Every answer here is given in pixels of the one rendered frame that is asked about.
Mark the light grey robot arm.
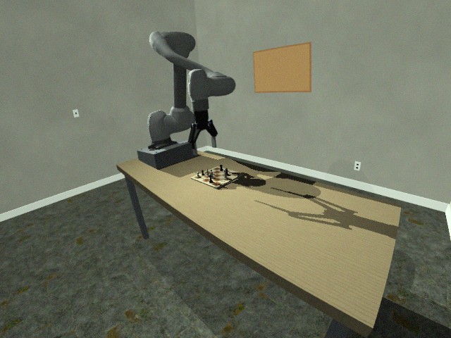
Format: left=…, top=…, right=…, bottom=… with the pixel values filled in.
left=147, top=32, right=235, bottom=149

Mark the chessboard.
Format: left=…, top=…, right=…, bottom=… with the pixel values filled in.
left=190, top=166, right=244, bottom=189

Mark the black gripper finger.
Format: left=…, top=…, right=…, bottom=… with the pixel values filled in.
left=188, top=124, right=204, bottom=155
left=205, top=120, right=218, bottom=148

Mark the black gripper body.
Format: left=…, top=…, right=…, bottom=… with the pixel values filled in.
left=194, top=110, right=209, bottom=130

